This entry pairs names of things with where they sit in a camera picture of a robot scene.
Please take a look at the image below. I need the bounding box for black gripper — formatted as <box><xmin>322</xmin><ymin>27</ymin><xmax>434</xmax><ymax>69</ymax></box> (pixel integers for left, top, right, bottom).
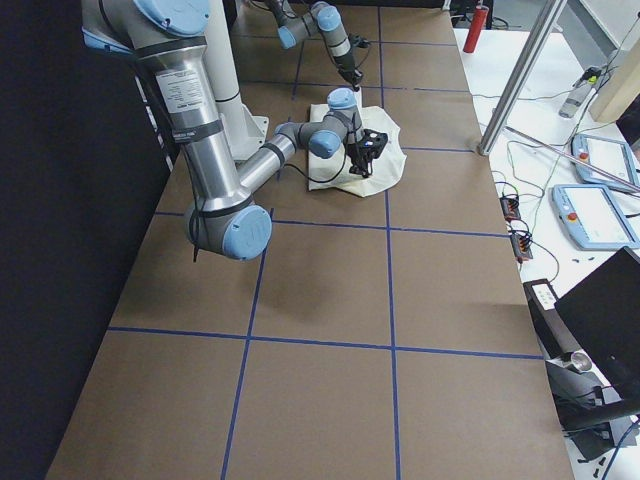
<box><xmin>349</xmin><ymin>129</ymin><xmax>389</xmax><ymax>178</ymax></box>
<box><xmin>334</xmin><ymin>34</ymin><xmax>371</xmax><ymax>90</ymax></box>

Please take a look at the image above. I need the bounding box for blue teach pendant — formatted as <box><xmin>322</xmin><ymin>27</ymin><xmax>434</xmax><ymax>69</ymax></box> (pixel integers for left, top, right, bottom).
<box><xmin>551</xmin><ymin>184</ymin><xmax>639</xmax><ymax>251</ymax></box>
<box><xmin>571</xmin><ymin>134</ymin><xmax>639</xmax><ymax>193</ymax></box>

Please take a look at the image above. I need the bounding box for near black orange connector box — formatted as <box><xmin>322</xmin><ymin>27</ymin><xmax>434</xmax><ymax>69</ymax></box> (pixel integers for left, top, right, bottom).
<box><xmin>509</xmin><ymin>231</ymin><xmax>533</xmax><ymax>264</ymax></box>

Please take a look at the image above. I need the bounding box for far blue teach pendant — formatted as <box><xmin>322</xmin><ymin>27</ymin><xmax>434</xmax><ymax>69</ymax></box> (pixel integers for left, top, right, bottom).
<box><xmin>571</xmin><ymin>134</ymin><xmax>639</xmax><ymax>193</ymax></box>

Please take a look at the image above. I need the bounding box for long metal rod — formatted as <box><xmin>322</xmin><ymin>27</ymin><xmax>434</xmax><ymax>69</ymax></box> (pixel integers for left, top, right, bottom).
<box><xmin>504</xmin><ymin>126</ymin><xmax>640</xmax><ymax>193</ymax></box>

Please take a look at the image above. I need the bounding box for black box white label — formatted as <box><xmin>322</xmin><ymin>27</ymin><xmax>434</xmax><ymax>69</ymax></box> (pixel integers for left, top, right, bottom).
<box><xmin>523</xmin><ymin>279</ymin><xmax>593</xmax><ymax>374</ymax></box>

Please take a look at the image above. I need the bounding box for black camera stand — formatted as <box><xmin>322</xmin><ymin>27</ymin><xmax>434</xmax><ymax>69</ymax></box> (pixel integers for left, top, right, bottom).
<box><xmin>545</xmin><ymin>361</ymin><xmax>639</xmax><ymax>461</ymax></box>

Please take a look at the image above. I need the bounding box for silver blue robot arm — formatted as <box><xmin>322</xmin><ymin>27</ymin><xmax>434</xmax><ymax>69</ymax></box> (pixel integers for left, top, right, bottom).
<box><xmin>82</xmin><ymin>1</ymin><xmax>388</xmax><ymax>261</ymax></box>
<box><xmin>264</xmin><ymin>1</ymin><xmax>371</xmax><ymax>92</ymax></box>

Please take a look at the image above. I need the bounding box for cream long-sleeve cat shirt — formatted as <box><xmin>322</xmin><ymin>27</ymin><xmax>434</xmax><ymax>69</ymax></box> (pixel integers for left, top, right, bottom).
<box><xmin>305</xmin><ymin>102</ymin><xmax>408</xmax><ymax>198</ymax></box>

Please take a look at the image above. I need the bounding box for red cylinder bottle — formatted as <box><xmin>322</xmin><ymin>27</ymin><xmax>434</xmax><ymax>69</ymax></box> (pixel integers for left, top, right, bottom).
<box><xmin>463</xmin><ymin>2</ymin><xmax>490</xmax><ymax>54</ymax></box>

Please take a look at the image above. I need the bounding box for far black orange connector box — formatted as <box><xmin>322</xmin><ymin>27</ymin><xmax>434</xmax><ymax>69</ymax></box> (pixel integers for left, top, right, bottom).
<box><xmin>500</xmin><ymin>195</ymin><xmax>522</xmax><ymax>222</ymax></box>

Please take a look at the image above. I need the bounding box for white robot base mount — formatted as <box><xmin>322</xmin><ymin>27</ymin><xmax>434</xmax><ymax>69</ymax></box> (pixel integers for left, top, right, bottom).
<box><xmin>217</xmin><ymin>99</ymin><xmax>269</xmax><ymax>162</ymax></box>

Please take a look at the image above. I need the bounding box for black monitor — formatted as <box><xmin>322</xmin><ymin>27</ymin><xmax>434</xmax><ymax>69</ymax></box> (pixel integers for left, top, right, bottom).
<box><xmin>555</xmin><ymin>247</ymin><xmax>639</xmax><ymax>398</ymax></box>

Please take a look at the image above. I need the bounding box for near blue teach pendant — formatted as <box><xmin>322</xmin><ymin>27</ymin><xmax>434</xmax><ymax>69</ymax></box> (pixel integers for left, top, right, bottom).
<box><xmin>551</xmin><ymin>184</ymin><xmax>639</xmax><ymax>251</ymax></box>

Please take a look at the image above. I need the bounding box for wooden board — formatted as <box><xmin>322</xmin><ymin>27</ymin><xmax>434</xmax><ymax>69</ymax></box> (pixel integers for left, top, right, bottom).
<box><xmin>589</xmin><ymin>41</ymin><xmax>639</xmax><ymax>123</ymax></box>

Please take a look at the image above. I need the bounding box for black orange connector box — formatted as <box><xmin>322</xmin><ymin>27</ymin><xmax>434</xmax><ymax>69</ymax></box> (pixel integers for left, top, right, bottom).
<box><xmin>500</xmin><ymin>195</ymin><xmax>522</xmax><ymax>222</ymax></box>
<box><xmin>509</xmin><ymin>231</ymin><xmax>533</xmax><ymax>264</ymax></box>

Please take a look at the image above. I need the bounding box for clear water bottle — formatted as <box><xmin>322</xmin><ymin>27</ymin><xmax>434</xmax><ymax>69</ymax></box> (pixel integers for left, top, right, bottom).
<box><xmin>558</xmin><ymin>66</ymin><xmax>604</xmax><ymax>119</ymax></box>

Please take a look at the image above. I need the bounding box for aluminium frame post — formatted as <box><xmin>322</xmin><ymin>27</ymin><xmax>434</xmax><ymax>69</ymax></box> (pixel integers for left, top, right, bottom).
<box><xmin>477</xmin><ymin>0</ymin><xmax>567</xmax><ymax>156</ymax></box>

